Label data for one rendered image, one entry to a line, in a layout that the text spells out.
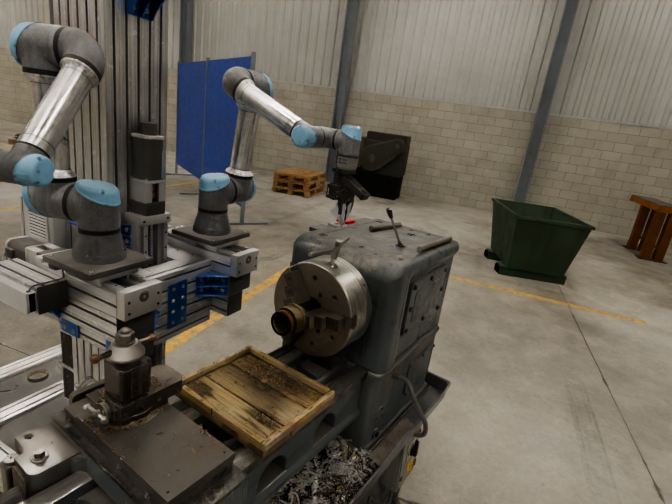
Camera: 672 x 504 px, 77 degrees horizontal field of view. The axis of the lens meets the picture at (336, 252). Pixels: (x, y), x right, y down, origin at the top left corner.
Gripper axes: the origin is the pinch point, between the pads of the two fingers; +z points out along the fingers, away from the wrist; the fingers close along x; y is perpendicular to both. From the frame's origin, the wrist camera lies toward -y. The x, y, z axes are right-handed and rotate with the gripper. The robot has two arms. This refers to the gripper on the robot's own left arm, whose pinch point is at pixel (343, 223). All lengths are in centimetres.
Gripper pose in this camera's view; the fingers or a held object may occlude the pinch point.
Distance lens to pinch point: 161.7
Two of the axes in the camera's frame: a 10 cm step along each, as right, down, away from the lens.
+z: -1.4, 9.5, 3.0
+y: -8.1, -2.8, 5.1
